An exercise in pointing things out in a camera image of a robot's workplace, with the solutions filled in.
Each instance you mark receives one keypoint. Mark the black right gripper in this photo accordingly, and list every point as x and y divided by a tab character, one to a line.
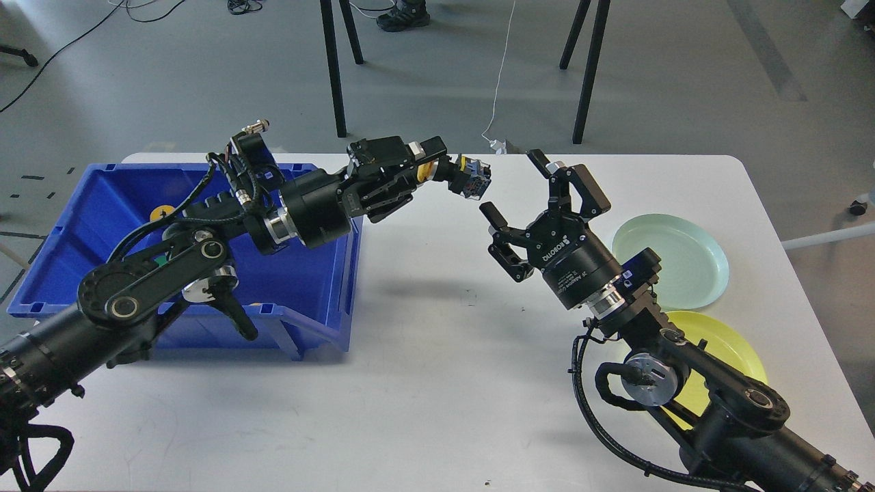
574	262

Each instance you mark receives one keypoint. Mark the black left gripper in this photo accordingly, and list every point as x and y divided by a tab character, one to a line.
319	207

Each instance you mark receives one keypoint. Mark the yellow push button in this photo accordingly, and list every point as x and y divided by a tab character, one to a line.
465	176
160	212

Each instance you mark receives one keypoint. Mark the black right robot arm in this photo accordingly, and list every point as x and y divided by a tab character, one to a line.
730	428

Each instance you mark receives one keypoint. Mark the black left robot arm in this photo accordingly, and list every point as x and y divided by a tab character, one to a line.
162	267

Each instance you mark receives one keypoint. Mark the pale green plate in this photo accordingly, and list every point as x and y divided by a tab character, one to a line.
695	270

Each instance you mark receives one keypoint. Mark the yellow plate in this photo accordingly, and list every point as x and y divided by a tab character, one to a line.
724	343

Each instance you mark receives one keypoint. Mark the black shoe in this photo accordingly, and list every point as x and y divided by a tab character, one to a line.
404	15

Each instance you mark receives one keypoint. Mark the black left tripod stand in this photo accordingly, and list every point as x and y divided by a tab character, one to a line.
332	60

